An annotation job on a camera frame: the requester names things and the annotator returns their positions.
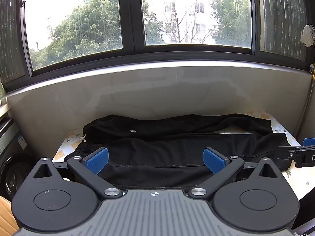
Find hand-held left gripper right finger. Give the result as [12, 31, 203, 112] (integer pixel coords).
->
[188, 147, 286, 200]

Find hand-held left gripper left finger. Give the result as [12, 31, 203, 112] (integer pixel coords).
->
[27, 147, 123, 200]

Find black pants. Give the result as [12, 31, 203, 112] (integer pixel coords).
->
[64, 114, 296, 192]

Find floral checked tablecloth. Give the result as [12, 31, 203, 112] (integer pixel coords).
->
[52, 111, 307, 202]

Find washing machine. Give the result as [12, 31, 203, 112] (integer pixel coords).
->
[0, 118, 53, 202]

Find white hanging object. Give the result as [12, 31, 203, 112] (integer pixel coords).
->
[300, 24, 315, 48]

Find tan wooden furniture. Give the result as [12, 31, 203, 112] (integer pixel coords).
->
[0, 196, 20, 236]

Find black framed window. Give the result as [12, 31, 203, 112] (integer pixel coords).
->
[0, 0, 315, 91]

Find grey cable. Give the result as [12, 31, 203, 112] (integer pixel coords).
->
[296, 73, 315, 139]

